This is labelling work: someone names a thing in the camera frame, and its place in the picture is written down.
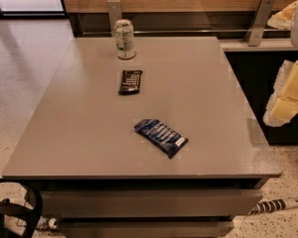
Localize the left metal rail bracket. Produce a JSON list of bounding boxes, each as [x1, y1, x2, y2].
[[107, 0, 122, 36]]

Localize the metal rail bracket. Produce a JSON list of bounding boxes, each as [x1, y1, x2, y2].
[[107, 0, 122, 36], [244, 0, 276, 47]]

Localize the grey table with drawers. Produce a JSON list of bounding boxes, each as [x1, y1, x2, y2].
[[3, 37, 280, 238]]

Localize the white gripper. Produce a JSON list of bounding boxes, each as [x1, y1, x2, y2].
[[263, 0, 298, 127]]

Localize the white green soda can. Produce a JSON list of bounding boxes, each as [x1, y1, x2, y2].
[[114, 19, 136, 60]]

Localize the black chair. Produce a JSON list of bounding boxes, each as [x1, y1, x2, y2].
[[0, 182, 43, 238]]

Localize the black white striped cable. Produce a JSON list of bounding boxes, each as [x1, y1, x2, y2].
[[247, 196, 298, 216]]

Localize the black snack bar wrapper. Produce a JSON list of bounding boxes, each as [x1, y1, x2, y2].
[[118, 70, 142, 95]]

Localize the right metal rail bracket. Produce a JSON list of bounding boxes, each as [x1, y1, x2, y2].
[[244, 0, 276, 47]]

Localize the blue rxbar blueberry wrapper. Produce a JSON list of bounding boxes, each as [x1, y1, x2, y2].
[[134, 119, 189, 159]]

